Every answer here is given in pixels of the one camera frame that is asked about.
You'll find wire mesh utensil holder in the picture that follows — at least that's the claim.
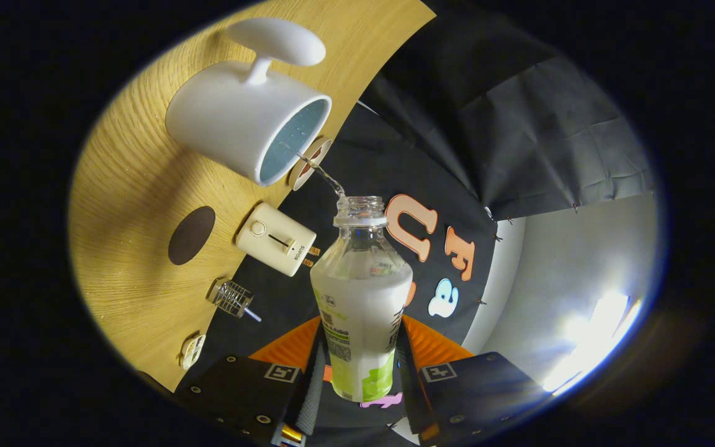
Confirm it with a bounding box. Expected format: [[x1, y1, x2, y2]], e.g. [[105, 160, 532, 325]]
[[207, 279, 254, 318]]

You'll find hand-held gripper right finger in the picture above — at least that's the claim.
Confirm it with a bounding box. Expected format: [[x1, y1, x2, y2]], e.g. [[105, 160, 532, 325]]
[[395, 315, 551, 445]]

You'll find round dark brown coaster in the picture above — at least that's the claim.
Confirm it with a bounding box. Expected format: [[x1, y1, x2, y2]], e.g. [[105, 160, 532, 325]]
[[168, 206, 217, 266]]

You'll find white cup blue inside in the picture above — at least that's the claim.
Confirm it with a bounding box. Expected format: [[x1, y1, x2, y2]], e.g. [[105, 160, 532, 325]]
[[165, 17, 333, 187]]

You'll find wooden table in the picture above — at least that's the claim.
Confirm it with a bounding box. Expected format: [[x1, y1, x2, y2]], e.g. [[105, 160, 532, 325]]
[[67, 0, 436, 393]]

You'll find white bowl of red snacks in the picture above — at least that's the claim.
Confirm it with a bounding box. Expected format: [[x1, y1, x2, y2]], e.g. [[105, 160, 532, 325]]
[[288, 137, 333, 191]]

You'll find long ceiling light strip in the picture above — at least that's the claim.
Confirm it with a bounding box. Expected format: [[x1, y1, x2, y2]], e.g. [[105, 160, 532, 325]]
[[541, 292, 644, 395]]

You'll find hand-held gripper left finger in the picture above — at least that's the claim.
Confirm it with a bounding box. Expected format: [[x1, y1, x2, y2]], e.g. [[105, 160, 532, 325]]
[[187, 315, 327, 447]]

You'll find clear juice bottle green label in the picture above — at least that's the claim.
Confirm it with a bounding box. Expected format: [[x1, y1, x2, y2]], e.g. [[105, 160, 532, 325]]
[[310, 196, 414, 403]]

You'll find cream toaster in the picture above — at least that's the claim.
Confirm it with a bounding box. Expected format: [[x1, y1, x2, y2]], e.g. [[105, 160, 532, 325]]
[[235, 202, 321, 278]]

